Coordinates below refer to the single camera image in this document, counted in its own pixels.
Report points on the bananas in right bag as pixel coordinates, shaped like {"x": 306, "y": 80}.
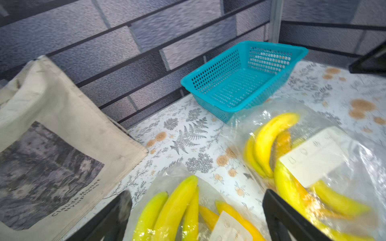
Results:
{"x": 290, "y": 189}

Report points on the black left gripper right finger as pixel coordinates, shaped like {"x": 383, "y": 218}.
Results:
{"x": 285, "y": 222}

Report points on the teal plastic basket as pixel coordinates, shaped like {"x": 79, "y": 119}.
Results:
{"x": 243, "y": 76}

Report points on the clear zip-top bag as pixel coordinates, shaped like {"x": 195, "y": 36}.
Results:
{"x": 345, "y": 171}
{"x": 219, "y": 217}

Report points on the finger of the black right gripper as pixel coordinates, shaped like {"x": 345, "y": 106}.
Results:
{"x": 372, "y": 63}

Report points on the beige canvas tote bag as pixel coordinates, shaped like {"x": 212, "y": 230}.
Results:
{"x": 60, "y": 154}

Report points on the large yellow banana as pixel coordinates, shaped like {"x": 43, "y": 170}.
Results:
{"x": 265, "y": 138}

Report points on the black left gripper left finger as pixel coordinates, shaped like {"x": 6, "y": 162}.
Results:
{"x": 110, "y": 223}

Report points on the yellow banana bunch left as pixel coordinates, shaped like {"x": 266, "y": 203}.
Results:
{"x": 161, "y": 216}

